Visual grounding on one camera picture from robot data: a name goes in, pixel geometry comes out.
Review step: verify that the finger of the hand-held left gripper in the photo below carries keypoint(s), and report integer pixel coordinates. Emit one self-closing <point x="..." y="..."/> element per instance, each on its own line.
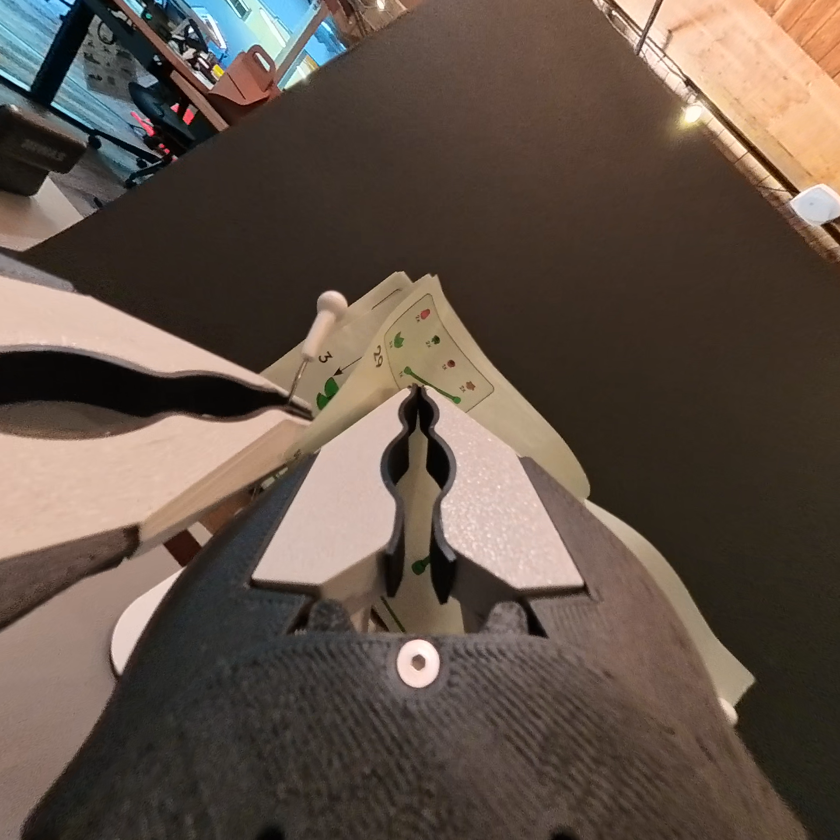
<point x="98" y="479"/>
<point x="131" y="334"/>

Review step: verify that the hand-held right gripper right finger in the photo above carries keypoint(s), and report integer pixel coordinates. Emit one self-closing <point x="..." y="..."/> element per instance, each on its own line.
<point x="505" y="518"/>

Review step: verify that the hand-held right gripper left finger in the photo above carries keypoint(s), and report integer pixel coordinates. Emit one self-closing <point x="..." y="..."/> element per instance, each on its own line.
<point x="328" y="518"/>

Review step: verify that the white book stand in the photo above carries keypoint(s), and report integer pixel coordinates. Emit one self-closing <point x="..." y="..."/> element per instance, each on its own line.
<point x="131" y="630"/>

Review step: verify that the instruction booklet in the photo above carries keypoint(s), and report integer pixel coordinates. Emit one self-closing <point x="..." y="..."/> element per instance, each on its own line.
<point x="518" y="426"/>

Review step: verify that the black red office chair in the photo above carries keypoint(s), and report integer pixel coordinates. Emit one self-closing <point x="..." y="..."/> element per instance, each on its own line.
<point x="157" y="111"/>

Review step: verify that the brown cardboard carrier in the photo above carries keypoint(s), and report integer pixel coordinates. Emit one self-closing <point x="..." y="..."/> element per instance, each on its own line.
<point x="243" y="85"/>

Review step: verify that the wooden top office desk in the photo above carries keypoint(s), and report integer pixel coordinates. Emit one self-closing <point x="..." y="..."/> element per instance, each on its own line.
<point x="164" y="59"/>

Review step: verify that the dark grey board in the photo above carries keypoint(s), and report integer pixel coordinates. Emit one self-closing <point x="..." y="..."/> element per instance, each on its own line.
<point x="525" y="197"/>

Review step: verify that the white ceiling device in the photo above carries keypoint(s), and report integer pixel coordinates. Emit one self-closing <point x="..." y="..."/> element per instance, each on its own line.
<point x="816" y="205"/>

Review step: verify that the ceiling spot light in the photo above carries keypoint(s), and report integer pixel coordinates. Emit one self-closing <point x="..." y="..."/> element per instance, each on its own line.
<point x="692" y="113"/>

